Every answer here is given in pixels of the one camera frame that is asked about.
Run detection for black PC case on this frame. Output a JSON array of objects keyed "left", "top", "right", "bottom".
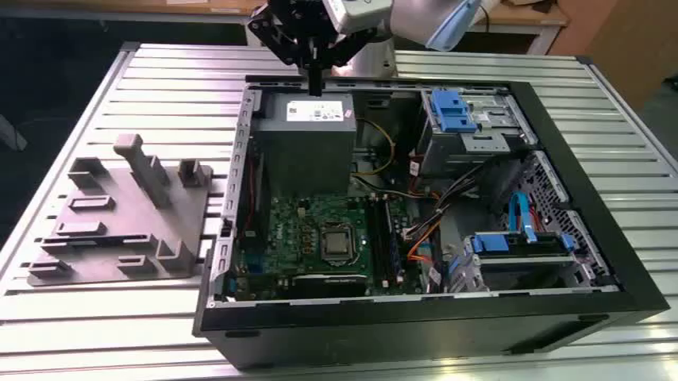
[{"left": 191, "top": 74, "right": 671, "bottom": 372}]

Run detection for metal CPU socket cover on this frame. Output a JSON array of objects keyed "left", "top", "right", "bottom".
[{"left": 316, "top": 223, "right": 362, "bottom": 266}]

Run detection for black wire bundle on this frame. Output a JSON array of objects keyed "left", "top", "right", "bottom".
[{"left": 407, "top": 162, "right": 494, "bottom": 239}]

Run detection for silver CPU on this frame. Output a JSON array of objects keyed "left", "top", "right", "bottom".
[{"left": 322, "top": 231, "right": 354, "bottom": 255}]

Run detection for wooden desk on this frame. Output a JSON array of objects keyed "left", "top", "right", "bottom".
[{"left": 0, "top": 0, "right": 571, "bottom": 56}]

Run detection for brown wooden board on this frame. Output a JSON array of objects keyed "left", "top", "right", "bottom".
[{"left": 547, "top": 0, "right": 678, "bottom": 110}]

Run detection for blue data wire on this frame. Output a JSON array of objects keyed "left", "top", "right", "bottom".
[{"left": 507, "top": 192, "right": 539, "bottom": 244}]

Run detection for grey chair base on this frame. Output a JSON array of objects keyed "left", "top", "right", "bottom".
[{"left": 0, "top": 113, "right": 28, "bottom": 152}]

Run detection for blue plastic drive carrier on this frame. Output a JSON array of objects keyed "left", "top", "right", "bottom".
[{"left": 431, "top": 90, "right": 478, "bottom": 134}]

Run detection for yellow wire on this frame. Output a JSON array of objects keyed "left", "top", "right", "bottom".
[{"left": 355, "top": 118, "right": 396, "bottom": 176}]

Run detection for grey parts rack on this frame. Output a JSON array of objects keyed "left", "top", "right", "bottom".
[{"left": 19, "top": 133, "right": 216, "bottom": 287}]

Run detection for black graphics card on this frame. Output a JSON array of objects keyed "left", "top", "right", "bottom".
[{"left": 290, "top": 271, "right": 367, "bottom": 298}]

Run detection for hard disk in blue carrier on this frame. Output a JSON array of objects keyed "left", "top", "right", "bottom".
[{"left": 464, "top": 231, "right": 578, "bottom": 263}]

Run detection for orange wire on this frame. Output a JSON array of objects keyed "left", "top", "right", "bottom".
[{"left": 406, "top": 221, "right": 444, "bottom": 263}]

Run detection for black RAM slot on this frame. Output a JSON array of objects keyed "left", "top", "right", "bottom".
[{"left": 368, "top": 193, "right": 388, "bottom": 289}]

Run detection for metal drive cage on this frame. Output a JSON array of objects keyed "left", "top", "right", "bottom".
[{"left": 418, "top": 89, "right": 537, "bottom": 179}]

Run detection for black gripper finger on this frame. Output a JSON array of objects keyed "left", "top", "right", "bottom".
[
  {"left": 246, "top": 6, "right": 318, "bottom": 98},
  {"left": 316, "top": 31, "right": 367, "bottom": 98}
]

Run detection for metal disk bay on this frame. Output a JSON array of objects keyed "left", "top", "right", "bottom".
[{"left": 447, "top": 233, "right": 610, "bottom": 294}]

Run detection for green motherboard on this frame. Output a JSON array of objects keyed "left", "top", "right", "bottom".
[{"left": 235, "top": 192, "right": 424, "bottom": 298}]

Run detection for grey power supply unit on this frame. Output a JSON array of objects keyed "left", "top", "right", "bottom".
[{"left": 263, "top": 93, "right": 356, "bottom": 199}]

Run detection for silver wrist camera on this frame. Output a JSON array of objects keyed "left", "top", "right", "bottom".
[{"left": 322, "top": 0, "right": 372, "bottom": 33}]

